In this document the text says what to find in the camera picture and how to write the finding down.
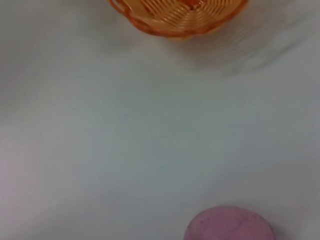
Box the orange plastic woven basket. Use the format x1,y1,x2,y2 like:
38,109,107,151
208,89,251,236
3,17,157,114
107,0,251,41

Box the pink peach with green leaf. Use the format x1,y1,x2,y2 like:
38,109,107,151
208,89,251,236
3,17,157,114
184,205,276,240

